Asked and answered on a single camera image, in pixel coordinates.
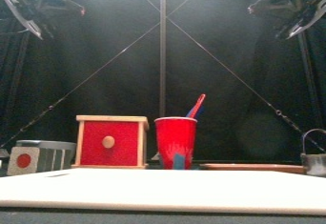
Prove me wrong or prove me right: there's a diagonal wire with turnbuckle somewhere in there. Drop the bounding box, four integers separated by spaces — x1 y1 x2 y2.
122 0 326 154

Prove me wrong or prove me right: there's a grey block with red dot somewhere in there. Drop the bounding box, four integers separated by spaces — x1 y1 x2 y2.
6 146 74 176

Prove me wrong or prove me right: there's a white cutting board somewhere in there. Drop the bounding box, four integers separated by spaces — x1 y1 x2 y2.
0 168 326 216

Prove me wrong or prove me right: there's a vertical metal frame pole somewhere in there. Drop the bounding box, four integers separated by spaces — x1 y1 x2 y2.
158 0 169 118

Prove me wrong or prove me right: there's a blue tape strip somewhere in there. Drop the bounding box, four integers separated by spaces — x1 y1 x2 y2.
173 153 187 171

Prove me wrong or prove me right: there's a small metal pot with handle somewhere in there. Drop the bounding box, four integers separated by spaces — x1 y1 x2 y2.
299 128 326 177

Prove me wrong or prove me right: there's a blue plastic utensil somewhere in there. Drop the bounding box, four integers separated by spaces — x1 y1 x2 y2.
193 105 206 120

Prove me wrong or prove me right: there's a red plastic cup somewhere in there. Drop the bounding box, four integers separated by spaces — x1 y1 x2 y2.
152 116 199 171

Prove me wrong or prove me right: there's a diagonal thin wire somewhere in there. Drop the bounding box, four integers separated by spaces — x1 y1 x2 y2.
0 0 214 149

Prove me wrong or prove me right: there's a flat wooden board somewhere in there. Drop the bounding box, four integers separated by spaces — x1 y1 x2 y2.
199 162 309 175

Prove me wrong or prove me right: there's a wooden box with red drawer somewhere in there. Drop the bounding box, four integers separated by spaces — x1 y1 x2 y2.
70 114 150 171

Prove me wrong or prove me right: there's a red plastic utensil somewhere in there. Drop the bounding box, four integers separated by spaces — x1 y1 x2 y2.
186 93 207 119

